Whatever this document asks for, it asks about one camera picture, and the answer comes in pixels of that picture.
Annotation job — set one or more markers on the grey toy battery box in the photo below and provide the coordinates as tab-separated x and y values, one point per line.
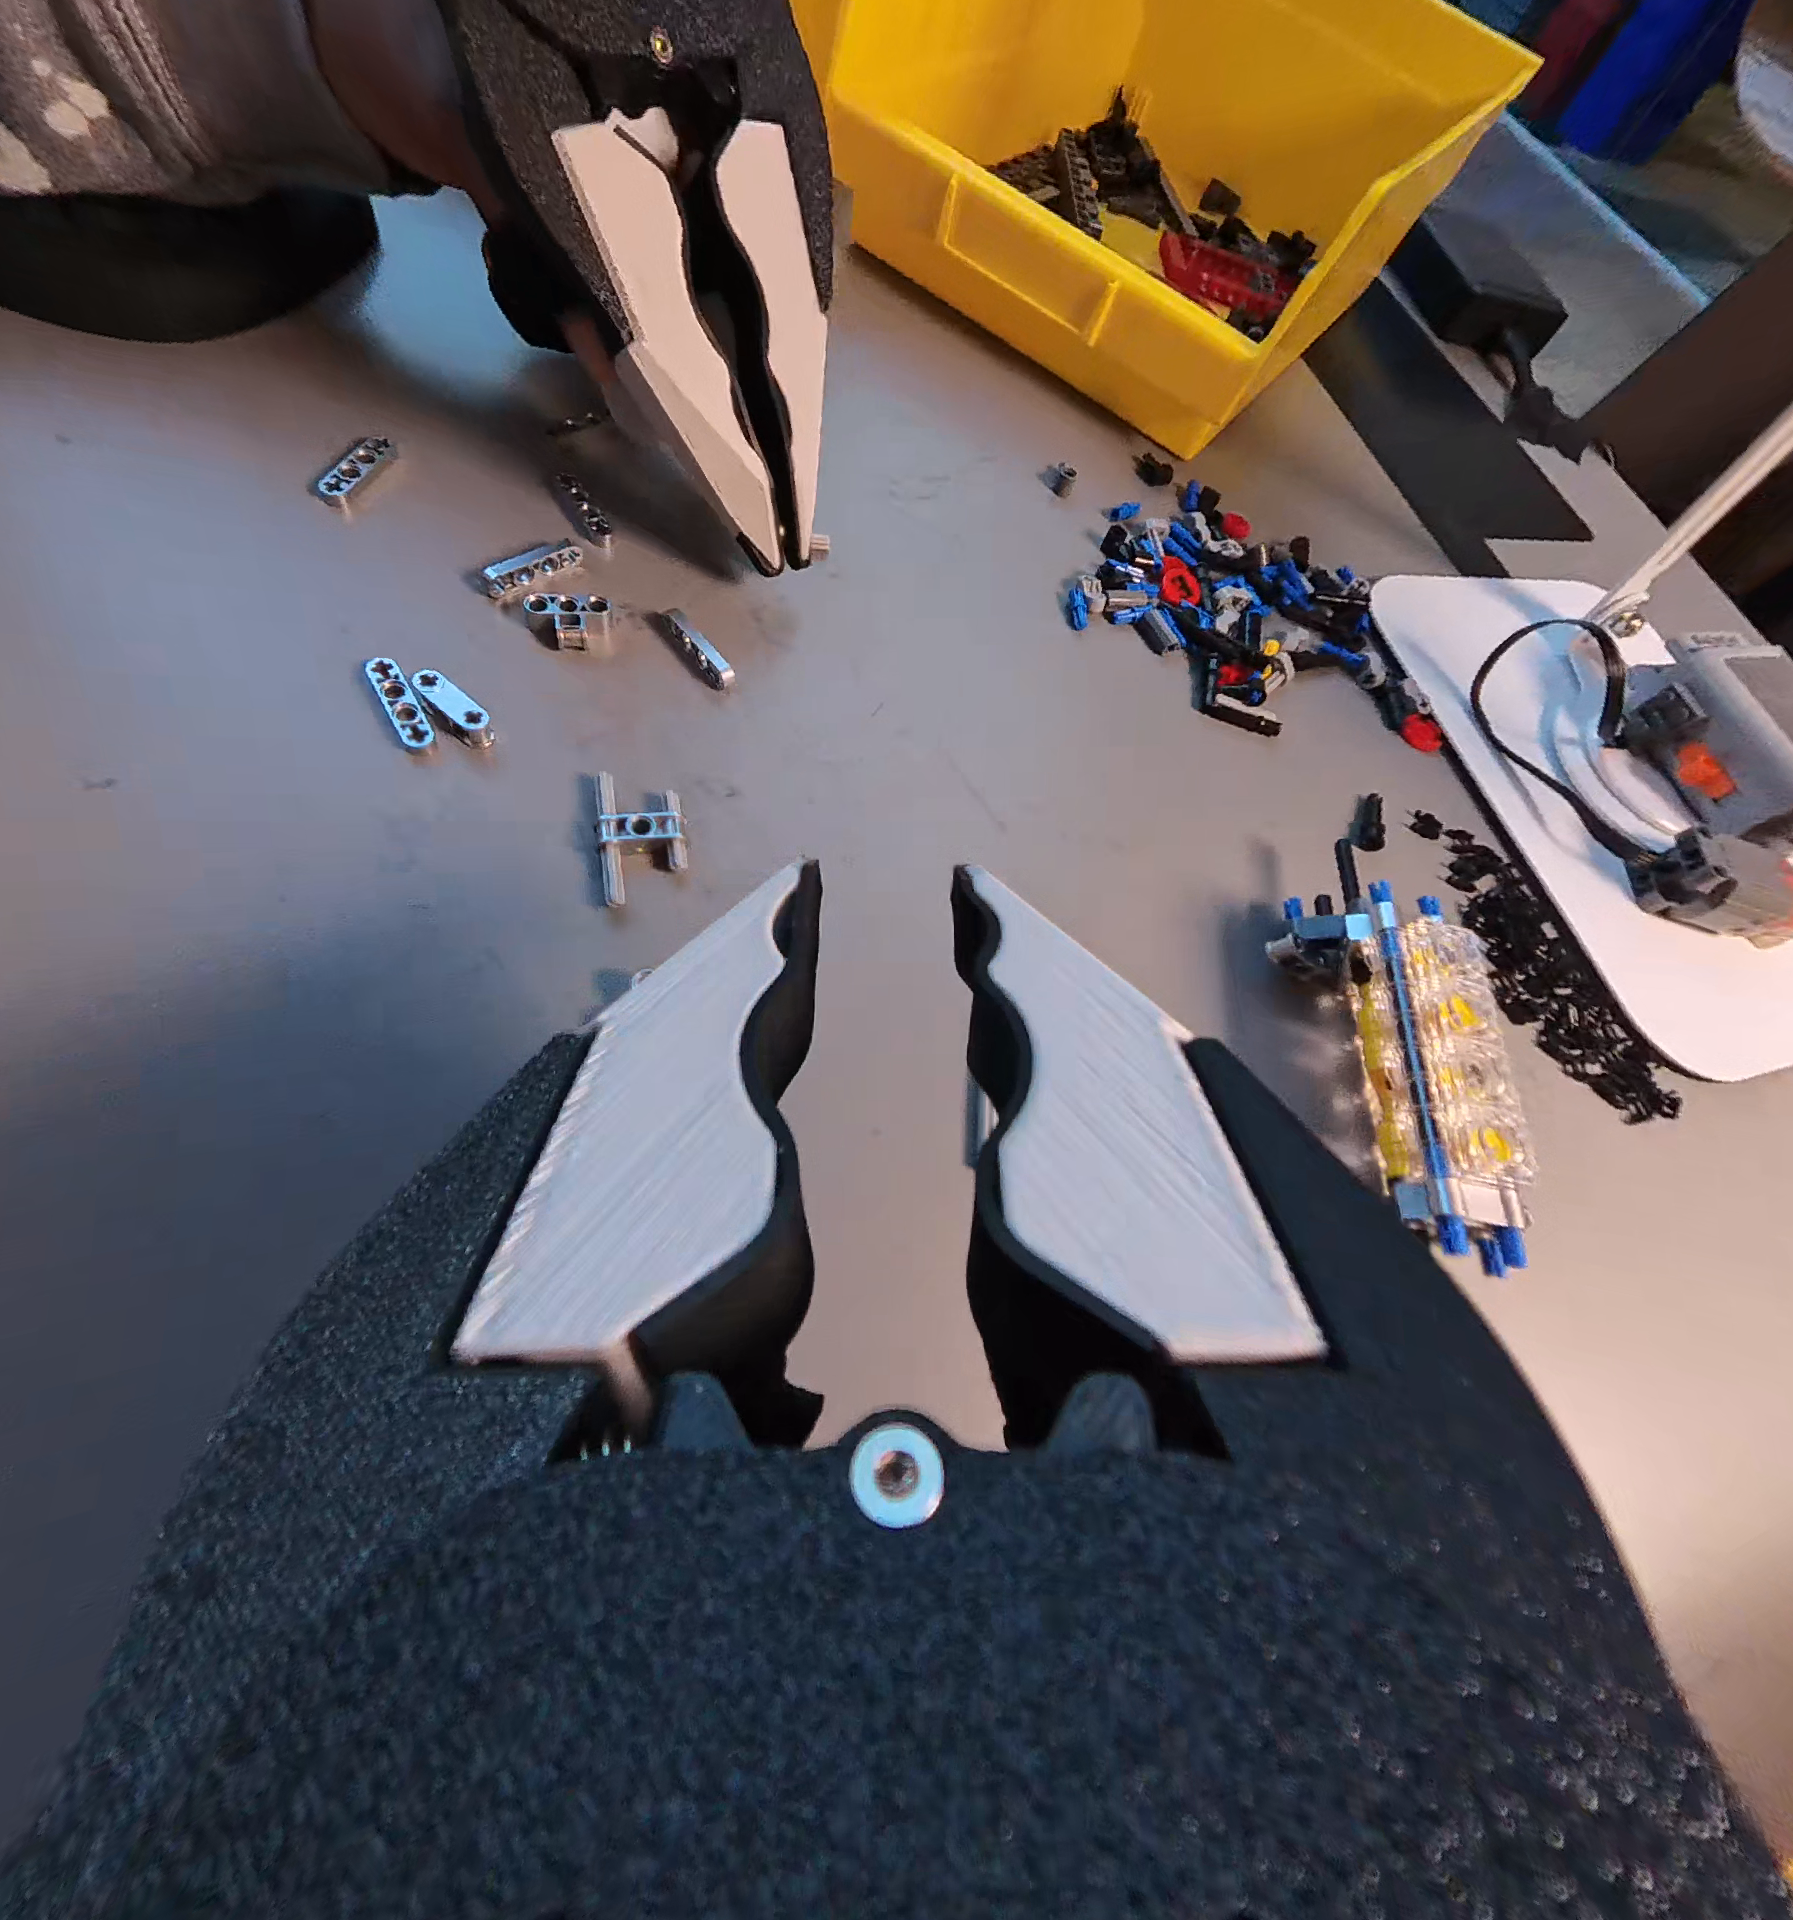
1752	720

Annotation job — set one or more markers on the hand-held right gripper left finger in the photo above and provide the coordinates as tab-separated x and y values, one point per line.
640	1170

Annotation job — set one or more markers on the small grey toy piece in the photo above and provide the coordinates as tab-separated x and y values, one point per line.
696	648

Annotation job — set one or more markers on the grey toy motor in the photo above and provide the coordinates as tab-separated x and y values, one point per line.
1735	876

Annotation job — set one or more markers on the person's left hand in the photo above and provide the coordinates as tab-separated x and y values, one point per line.
388	89

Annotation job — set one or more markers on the person's left forearm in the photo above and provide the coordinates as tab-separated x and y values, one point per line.
117	89

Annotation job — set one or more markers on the pile of black red beams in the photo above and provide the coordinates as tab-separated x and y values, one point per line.
1137	210

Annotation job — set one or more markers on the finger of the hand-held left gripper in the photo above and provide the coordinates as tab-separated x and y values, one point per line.
785	256
640	270

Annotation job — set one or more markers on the stack of red blue crates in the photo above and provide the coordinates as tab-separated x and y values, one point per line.
1631	75

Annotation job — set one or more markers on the grey desk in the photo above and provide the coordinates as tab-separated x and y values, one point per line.
236	975

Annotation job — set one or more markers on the clear toy engine block assembly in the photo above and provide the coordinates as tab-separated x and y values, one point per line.
1436	1050

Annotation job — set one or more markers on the black toy pin connector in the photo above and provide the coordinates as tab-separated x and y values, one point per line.
1370	817

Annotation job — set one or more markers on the grey three-hole toy beam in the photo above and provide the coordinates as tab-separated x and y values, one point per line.
565	618

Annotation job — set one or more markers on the white book stand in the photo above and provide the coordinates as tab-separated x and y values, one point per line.
1512	899

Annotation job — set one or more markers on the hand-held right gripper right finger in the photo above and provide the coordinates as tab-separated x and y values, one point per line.
1137	1185

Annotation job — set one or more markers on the pile of small black links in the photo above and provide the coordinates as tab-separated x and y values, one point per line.
1557	989

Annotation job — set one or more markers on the pile of blue black pins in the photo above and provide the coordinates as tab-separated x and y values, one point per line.
1242	600

